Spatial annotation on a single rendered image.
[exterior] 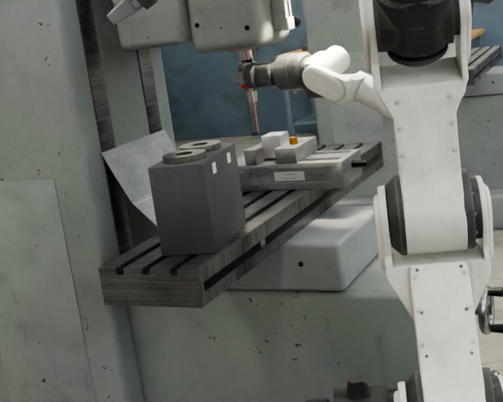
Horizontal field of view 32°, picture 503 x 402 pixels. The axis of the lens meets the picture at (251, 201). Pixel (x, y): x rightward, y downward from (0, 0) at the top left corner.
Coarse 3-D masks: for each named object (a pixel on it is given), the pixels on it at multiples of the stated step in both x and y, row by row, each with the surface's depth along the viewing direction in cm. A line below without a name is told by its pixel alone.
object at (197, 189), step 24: (192, 144) 190; (216, 144) 187; (168, 168) 175; (192, 168) 174; (216, 168) 181; (168, 192) 177; (192, 192) 175; (216, 192) 180; (240, 192) 195; (168, 216) 178; (192, 216) 176; (216, 216) 179; (240, 216) 194; (168, 240) 179; (192, 240) 178; (216, 240) 178
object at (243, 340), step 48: (384, 288) 203; (144, 336) 233; (192, 336) 226; (240, 336) 220; (288, 336) 214; (336, 336) 209; (384, 336) 204; (144, 384) 237; (192, 384) 231; (240, 384) 224; (288, 384) 218; (336, 384) 212; (384, 384) 207
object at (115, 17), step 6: (126, 0) 153; (132, 0) 153; (120, 6) 154; (126, 6) 154; (132, 6) 154; (138, 6) 154; (114, 12) 154; (120, 12) 154; (126, 12) 154; (132, 12) 154; (114, 18) 155; (120, 18) 155; (114, 24) 155
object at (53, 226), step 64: (0, 0) 216; (64, 0) 212; (0, 64) 221; (64, 64) 213; (128, 64) 237; (0, 128) 226; (64, 128) 218; (128, 128) 236; (0, 192) 231; (64, 192) 223; (0, 256) 237; (64, 256) 228; (0, 320) 243; (64, 320) 234; (128, 320) 233; (0, 384) 250; (64, 384) 240; (128, 384) 233
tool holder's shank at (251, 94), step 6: (252, 90) 218; (246, 96) 219; (252, 96) 218; (252, 102) 219; (252, 108) 219; (258, 108) 220; (252, 114) 219; (258, 114) 220; (252, 120) 220; (258, 120) 220; (252, 126) 220; (258, 126) 220
